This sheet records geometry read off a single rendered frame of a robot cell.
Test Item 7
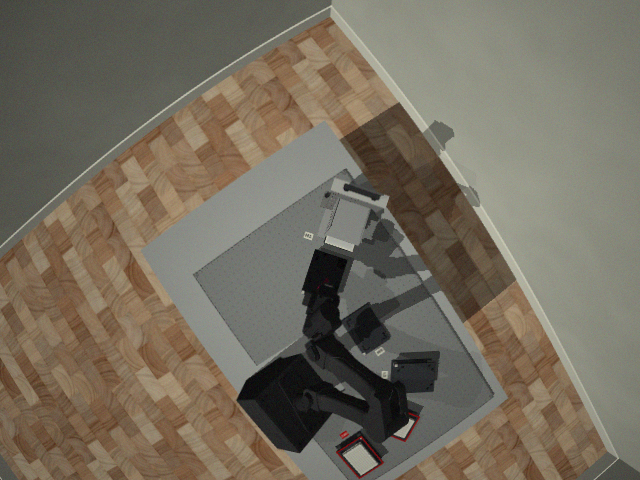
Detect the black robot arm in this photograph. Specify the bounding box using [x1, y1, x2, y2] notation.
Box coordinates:
[278, 282, 409, 443]

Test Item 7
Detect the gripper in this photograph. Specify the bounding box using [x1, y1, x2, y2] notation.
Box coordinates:
[302, 278, 340, 315]

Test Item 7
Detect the white well plate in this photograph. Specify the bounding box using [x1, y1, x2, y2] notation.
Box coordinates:
[342, 442, 378, 475]
[394, 417, 414, 438]
[325, 236, 354, 252]

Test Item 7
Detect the grey tower with black slots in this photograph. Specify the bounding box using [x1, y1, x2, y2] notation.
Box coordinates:
[317, 191, 384, 246]

